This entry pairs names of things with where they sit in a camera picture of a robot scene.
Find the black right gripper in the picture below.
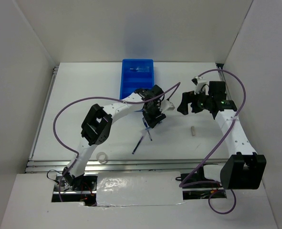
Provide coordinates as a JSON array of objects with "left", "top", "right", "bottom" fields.
[{"left": 177, "top": 88, "right": 213, "bottom": 115}]

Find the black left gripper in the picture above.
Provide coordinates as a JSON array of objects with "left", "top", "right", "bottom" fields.
[{"left": 142, "top": 102, "right": 166, "bottom": 129}]

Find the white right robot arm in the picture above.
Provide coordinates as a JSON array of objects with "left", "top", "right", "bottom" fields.
[{"left": 177, "top": 79, "right": 267, "bottom": 189}]

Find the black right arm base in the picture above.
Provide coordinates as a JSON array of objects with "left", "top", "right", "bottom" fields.
[{"left": 182, "top": 167, "right": 226, "bottom": 200}]

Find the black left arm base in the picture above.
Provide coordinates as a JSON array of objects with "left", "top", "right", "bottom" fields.
[{"left": 46, "top": 169, "right": 98, "bottom": 207}]

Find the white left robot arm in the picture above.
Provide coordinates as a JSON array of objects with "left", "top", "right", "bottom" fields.
[{"left": 63, "top": 85, "right": 174, "bottom": 190}]

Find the blue capped ballpoint pen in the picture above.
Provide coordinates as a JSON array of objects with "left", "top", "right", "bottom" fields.
[{"left": 142, "top": 117, "right": 153, "bottom": 141}]

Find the white eraser block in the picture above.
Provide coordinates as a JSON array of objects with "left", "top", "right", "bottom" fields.
[{"left": 191, "top": 126, "right": 196, "bottom": 136}]

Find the dark blue gel pen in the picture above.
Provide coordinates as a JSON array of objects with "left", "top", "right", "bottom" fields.
[{"left": 132, "top": 129, "right": 148, "bottom": 155}]

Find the blue compartment storage bin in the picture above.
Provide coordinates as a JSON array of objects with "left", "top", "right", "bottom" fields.
[{"left": 119, "top": 59, "right": 155, "bottom": 99}]

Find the clear tape roll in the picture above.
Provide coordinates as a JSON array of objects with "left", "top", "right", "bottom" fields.
[{"left": 96, "top": 152, "right": 108, "bottom": 165}]

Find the white front cover board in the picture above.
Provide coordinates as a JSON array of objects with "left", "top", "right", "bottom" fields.
[{"left": 94, "top": 171, "right": 185, "bottom": 207}]

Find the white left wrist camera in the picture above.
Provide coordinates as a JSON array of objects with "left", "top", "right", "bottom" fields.
[{"left": 159, "top": 100, "right": 175, "bottom": 114}]

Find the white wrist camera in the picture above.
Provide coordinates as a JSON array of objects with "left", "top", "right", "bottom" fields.
[
  {"left": 159, "top": 100, "right": 175, "bottom": 114},
  {"left": 192, "top": 76, "right": 207, "bottom": 94}
]

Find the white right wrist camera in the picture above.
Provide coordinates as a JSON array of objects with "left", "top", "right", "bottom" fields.
[{"left": 192, "top": 76, "right": 207, "bottom": 94}]

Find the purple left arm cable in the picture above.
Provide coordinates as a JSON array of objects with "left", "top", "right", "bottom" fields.
[{"left": 53, "top": 82, "right": 181, "bottom": 203}]

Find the aluminium table frame rail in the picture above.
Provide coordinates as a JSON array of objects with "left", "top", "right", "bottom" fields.
[{"left": 25, "top": 62, "right": 222, "bottom": 173}]

